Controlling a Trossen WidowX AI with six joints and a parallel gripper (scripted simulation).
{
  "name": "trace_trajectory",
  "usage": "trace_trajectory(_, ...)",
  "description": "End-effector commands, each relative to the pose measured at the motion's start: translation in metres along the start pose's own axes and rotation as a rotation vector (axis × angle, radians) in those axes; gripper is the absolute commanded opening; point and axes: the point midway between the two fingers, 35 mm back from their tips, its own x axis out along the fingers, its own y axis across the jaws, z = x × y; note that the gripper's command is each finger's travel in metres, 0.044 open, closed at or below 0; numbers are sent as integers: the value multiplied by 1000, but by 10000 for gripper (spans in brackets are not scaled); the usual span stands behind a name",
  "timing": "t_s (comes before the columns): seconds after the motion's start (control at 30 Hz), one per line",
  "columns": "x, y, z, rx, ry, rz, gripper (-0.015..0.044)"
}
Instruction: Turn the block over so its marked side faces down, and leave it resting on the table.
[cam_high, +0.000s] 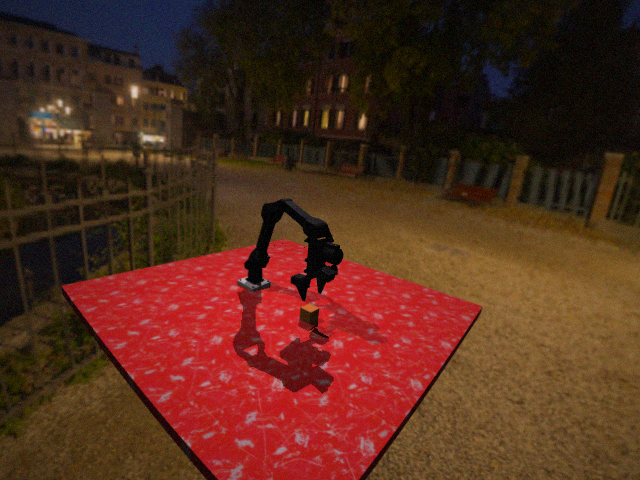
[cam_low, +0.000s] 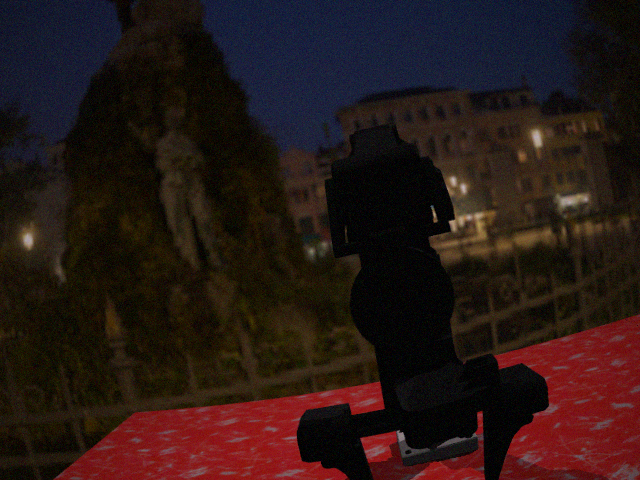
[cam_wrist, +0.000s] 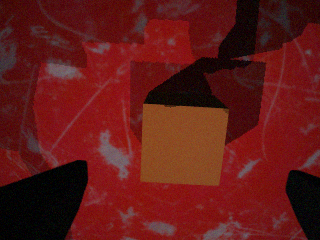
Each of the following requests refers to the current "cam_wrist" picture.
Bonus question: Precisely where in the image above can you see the orange block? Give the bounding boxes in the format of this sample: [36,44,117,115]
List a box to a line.
[140,91,229,186]

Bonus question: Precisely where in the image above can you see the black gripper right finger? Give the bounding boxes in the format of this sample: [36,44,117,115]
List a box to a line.
[285,170,320,240]

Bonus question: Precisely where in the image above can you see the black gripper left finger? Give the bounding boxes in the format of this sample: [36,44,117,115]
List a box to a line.
[0,160,88,240]

